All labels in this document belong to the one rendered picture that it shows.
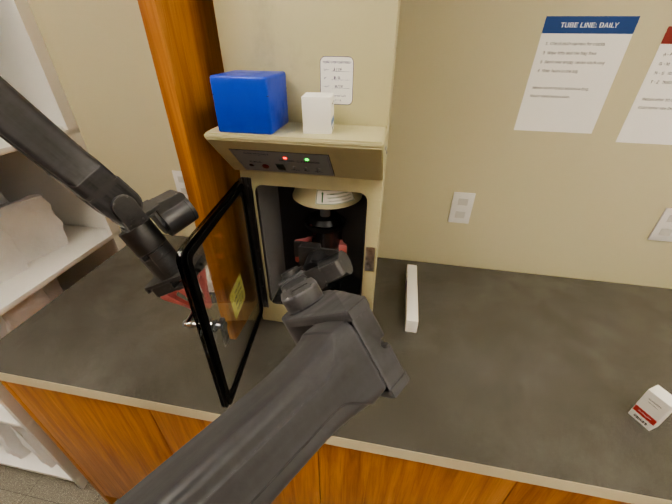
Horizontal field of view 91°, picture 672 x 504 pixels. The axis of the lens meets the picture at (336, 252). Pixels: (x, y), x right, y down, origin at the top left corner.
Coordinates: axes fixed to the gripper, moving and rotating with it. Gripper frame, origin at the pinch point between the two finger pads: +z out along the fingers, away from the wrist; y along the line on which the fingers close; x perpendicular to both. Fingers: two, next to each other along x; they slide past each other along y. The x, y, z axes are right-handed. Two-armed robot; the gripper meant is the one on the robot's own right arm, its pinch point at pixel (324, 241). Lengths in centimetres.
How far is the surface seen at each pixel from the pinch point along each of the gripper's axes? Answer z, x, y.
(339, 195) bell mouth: -6.7, -16.8, -4.7
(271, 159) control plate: -17.3, -27.6, 7.1
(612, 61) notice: 31, -44, -70
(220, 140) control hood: -21.3, -31.6, 14.9
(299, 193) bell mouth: -5.6, -16.0, 5.1
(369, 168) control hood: -16.8, -26.9, -11.7
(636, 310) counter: 14, 23, -96
